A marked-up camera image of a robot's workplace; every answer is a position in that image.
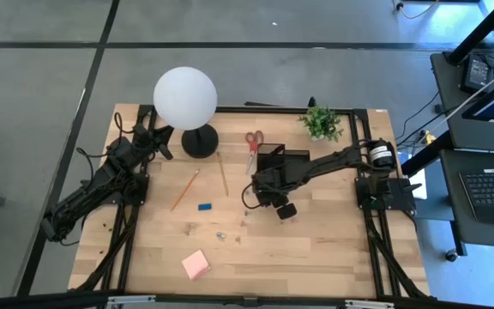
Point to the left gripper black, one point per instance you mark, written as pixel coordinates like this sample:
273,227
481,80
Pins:
144,141

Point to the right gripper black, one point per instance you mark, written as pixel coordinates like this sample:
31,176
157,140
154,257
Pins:
272,186

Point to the orange pencil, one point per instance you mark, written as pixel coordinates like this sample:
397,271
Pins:
184,190

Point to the natural wood pencil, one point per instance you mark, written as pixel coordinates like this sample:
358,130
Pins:
222,173

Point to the blue eraser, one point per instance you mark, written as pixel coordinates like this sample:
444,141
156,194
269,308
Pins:
205,207

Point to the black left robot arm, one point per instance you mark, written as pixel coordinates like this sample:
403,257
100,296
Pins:
92,189

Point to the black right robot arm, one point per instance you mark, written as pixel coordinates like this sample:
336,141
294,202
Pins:
337,159

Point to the black mesh desk organizer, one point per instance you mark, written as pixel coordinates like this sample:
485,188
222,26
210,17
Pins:
272,156

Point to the white globe table lamp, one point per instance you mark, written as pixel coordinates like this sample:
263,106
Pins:
184,98

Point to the potted green plant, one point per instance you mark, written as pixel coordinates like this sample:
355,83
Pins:
321,122

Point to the pink sticky note pad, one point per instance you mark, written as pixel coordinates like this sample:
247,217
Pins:
195,265

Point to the yellow plug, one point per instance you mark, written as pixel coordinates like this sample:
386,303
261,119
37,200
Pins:
429,138

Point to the black caster wheel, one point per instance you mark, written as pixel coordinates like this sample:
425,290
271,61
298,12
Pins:
452,256

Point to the black keyboard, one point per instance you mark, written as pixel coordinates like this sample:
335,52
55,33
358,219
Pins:
493,189

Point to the black electronic box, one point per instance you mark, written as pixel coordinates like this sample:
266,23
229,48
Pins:
477,73

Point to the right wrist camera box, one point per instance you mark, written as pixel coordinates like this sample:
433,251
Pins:
287,211

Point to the black aluminium table frame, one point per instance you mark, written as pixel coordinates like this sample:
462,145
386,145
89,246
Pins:
272,110

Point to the black diagonal stand post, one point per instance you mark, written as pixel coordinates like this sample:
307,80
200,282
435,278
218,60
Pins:
483,30
427,154

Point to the black camera rig crossbar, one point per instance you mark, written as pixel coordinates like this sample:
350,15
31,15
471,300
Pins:
37,300

